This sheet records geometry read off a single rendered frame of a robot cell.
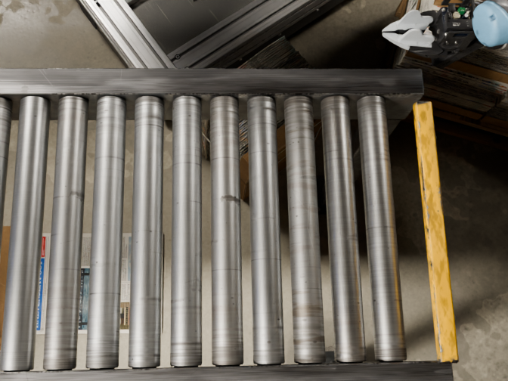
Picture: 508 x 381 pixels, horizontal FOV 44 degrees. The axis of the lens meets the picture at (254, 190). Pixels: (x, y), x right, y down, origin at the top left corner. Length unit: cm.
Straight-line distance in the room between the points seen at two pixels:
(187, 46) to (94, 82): 69
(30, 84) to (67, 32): 98
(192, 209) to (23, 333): 32
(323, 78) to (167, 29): 80
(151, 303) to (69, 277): 14
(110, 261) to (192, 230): 14
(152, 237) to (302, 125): 31
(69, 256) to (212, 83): 37
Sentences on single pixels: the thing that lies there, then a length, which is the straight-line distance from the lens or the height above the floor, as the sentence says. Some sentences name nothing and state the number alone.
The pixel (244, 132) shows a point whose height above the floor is 38.
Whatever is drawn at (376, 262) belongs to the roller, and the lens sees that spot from 106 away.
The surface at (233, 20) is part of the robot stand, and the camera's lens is 184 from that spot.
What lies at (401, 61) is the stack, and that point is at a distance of 172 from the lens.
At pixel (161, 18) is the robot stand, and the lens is 186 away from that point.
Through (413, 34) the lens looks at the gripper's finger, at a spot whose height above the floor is 80.
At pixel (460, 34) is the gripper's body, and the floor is 82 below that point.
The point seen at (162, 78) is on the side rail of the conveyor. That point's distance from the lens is 112.
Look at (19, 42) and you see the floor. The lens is 214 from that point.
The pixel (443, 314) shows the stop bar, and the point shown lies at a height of 82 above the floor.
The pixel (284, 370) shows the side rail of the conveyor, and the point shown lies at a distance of 101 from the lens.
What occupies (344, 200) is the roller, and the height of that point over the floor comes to 80.
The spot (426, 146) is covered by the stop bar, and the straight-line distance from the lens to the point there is 110.
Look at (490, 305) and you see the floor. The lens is 197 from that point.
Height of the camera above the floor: 181
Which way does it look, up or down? 74 degrees down
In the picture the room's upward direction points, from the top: 11 degrees clockwise
